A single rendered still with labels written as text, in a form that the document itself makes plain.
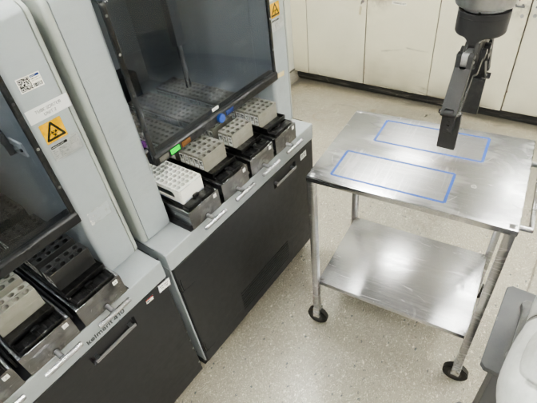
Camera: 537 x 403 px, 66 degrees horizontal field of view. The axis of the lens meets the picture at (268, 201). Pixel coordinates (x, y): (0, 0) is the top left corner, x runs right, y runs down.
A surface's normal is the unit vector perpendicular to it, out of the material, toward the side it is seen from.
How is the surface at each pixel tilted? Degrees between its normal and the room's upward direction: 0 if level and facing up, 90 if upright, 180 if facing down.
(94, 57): 90
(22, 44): 90
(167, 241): 0
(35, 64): 90
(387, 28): 90
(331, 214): 0
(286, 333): 0
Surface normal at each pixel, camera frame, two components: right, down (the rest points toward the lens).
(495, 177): -0.11, -0.75
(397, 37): -0.58, 0.58
